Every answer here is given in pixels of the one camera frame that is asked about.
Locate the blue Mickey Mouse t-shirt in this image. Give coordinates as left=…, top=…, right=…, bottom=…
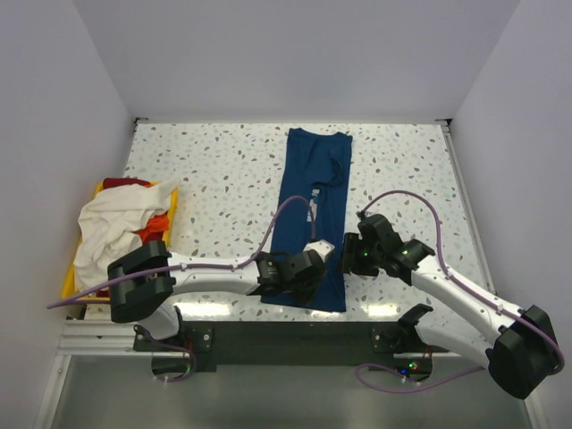
left=262, top=128, right=352, bottom=313

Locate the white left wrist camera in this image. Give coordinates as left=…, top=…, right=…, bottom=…
left=304, top=240, right=335, bottom=263

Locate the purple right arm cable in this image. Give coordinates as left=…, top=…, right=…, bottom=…
left=355, top=189, right=567, bottom=394

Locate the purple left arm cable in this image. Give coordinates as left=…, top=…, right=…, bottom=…
left=46, top=195, right=319, bottom=383

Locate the white t-shirt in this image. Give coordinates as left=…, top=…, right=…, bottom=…
left=73, top=179, right=182, bottom=294

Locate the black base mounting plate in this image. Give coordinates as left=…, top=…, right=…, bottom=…
left=133, top=321, right=434, bottom=381

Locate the aluminium frame rail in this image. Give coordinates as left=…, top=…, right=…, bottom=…
left=56, top=317, right=531, bottom=358

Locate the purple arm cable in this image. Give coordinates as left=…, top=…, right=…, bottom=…
left=46, top=195, right=319, bottom=383
left=355, top=189, right=567, bottom=394

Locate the orange t-shirt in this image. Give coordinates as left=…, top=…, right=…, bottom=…
left=136, top=214, right=170, bottom=244

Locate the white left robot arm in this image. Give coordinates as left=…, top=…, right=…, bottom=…
left=107, top=240, right=334, bottom=350

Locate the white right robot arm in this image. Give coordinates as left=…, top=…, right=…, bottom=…
left=341, top=214, right=564, bottom=400

